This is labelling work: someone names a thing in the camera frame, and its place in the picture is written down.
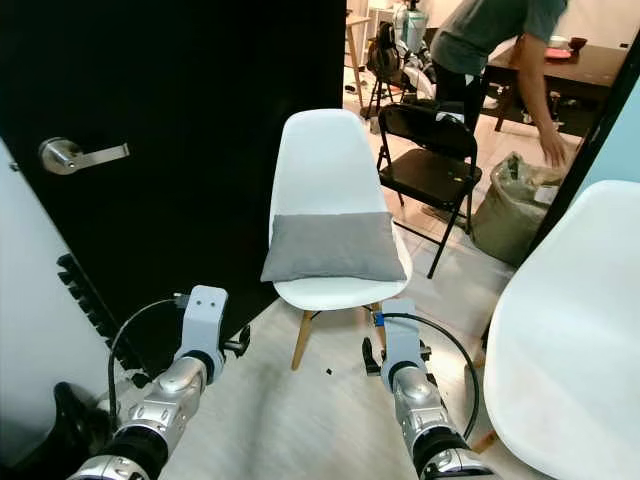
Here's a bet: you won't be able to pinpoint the black door frame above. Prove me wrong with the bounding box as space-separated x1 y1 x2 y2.
525 40 640 261

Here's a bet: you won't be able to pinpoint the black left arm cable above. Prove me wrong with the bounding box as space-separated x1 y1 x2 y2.
108 297 186 431

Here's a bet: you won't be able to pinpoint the white shell chair wooden legs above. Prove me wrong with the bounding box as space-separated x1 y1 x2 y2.
265 108 414 371
465 180 640 480

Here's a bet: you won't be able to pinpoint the black ribbed door guard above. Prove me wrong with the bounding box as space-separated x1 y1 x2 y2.
57 253 136 371

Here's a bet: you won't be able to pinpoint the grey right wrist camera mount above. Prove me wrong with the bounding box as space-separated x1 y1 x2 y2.
375 298 426 371

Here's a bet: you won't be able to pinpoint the olive bean bag sack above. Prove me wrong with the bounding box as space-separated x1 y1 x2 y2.
472 152 571 267

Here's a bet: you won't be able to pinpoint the dark brown backpack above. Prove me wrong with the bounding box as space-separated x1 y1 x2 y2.
365 22 401 86

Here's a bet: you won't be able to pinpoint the black door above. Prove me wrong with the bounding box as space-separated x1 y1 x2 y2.
0 0 349 376

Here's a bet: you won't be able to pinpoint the grey pillow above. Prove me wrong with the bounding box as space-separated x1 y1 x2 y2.
260 211 408 284

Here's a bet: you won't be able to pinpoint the silver lever door handle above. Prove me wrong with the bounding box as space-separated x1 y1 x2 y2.
39 137 131 176

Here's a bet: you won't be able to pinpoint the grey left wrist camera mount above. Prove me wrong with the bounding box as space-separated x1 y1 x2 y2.
178 285 229 381

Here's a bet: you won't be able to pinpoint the black folding chair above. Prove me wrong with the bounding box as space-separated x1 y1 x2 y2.
377 102 481 281

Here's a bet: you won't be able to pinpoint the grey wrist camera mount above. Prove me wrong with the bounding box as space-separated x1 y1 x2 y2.
178 285 229 381
375 298 426 371

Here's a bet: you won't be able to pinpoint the black robot foot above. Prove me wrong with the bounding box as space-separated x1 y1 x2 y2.
0 382 121 480

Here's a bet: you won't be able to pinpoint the silver white humanoid robot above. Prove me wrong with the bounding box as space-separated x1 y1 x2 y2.
390 0 436 96

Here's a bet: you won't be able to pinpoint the dark wooden table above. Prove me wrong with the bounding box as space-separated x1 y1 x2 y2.
485 40 631 151

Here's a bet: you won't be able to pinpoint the person in grey shirt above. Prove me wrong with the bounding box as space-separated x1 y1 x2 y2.
430 0 571 166

